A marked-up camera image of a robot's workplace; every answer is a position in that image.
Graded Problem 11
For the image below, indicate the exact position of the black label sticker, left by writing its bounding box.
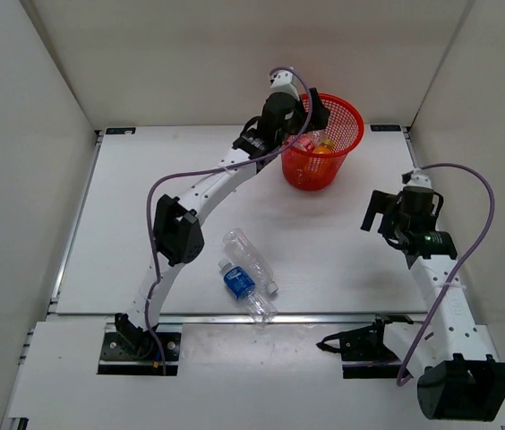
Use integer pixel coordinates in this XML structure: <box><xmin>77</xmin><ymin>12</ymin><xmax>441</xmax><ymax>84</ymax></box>
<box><xmin>105</xmin><ymin>127</ymin><xmax>136</xmax><ymax>135</ymax></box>

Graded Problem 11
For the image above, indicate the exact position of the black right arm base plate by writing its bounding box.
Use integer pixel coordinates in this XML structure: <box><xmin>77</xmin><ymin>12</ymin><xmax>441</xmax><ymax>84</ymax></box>
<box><xmin>316</xmin><ymin>314</ymin><xmax>414</xmax><ymax>380</ymax></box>

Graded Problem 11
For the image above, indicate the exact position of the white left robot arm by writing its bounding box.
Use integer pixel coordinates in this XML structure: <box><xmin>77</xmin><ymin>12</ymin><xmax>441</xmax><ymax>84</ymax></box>
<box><xmin>115</xmin><ymin>88</ymin><xmax>330</xmax><ymax>359</ymax></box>

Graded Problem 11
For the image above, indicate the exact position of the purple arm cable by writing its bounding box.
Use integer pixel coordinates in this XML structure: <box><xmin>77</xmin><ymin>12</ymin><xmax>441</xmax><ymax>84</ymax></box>
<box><xmin>344</xmin><ymin>163</ymin><xmax>496</xmax><ymax>387</ymax></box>
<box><xmin>144</xmin><ymin>66</ymin><xmax>314</xmax><ymax>375</ymax></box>

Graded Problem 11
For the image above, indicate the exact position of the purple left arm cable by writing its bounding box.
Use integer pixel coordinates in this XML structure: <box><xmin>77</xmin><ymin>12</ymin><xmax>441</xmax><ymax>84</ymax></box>
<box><xmin>144</xmin><ymin>66</ymin><xmax>314</xmax><ymax>375</ymax></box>

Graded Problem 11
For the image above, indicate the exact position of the clear bottle blue label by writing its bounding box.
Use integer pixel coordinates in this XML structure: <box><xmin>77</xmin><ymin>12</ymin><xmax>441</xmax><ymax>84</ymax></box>
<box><xmin>218</xmin><ymin>258</ymin><xmax>277</xmax><ymax>325</ymax></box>

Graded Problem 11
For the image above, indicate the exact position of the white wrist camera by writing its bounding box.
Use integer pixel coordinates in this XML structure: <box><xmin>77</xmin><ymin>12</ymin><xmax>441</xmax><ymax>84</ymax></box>
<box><xmin>270</xmin><ymin>69</ymin><xmax>300</xmax><ymax>100</ymax></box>
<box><xmin>402</xmin><ymin>169</ymin><xmax>432</xmax><ymax>189</ymax></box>

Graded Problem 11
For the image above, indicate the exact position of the black label sticker, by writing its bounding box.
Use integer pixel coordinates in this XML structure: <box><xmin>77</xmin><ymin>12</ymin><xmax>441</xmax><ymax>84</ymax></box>
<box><xmin>105</xmin><ymin>127</ymin><xmax>136</xmax><ymax>135</ymax></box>
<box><xmin>370</xmin><ymin>125</ymin><xmax>402</xmax><ymax>133</ymax></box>

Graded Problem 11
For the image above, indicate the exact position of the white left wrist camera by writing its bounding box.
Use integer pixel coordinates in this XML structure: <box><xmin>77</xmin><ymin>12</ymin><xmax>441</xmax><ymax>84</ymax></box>
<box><xmin>270</xmin><ymin>69</ymin><xmax>300</xmax><ymax>100</ymax></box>

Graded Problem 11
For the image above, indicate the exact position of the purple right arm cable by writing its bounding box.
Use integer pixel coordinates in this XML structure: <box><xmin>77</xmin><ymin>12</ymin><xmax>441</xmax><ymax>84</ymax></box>
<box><xmin>344</xmin><ymin>163</ymin><xmax>496</xmax><ymax>387</ymax></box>

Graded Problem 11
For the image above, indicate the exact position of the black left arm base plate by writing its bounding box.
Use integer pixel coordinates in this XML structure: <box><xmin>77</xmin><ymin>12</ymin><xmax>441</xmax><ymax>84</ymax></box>
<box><xmin>97</xmin><ymin>324</ymin><xmax>182</xmax><ymax>376</ymax></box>

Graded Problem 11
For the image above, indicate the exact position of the red mesh plastic bin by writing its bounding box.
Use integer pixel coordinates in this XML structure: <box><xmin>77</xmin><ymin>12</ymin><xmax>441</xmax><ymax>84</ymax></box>
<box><xmin>281</xmin><ymin>93</ymin><xmax>364</xmax><ymax>192</ymax></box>

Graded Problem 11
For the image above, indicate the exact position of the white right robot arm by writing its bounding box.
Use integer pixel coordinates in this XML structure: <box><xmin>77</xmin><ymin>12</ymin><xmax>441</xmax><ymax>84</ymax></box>
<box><xmin>361</xmin><ymin>185</ymin><xmax>505</xmax><ymax>422</ymax></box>

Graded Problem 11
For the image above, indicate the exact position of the black label sticker, right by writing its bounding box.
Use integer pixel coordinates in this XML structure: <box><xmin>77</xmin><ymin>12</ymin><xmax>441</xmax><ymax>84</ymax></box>
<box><xmin>370</xmin><ymin>125</ymin><xmax>402</xmax><ymax>133</ymax></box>

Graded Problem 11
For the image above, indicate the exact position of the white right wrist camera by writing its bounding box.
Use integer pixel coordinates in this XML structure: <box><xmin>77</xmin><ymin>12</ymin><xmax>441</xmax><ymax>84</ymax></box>
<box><xmin>402</xmin><ymin>169</ymin><xmax>432</xmax><ymax>189</ymax></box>

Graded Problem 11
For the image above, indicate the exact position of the large clear plastic bottle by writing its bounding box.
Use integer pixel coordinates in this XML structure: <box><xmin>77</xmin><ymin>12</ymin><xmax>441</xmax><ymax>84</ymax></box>
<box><xmin>223</xmin><ymin>228</ymin><xmax>278</xmax><ymax>297</ymax></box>

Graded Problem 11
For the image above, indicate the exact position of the clear bottle red cap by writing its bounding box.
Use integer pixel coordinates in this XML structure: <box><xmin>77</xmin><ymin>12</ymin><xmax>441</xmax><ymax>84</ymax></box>
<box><xmin>294</xmin><ymin>133</ymin><xmax>321</xmax><ymax>153</ymax></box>

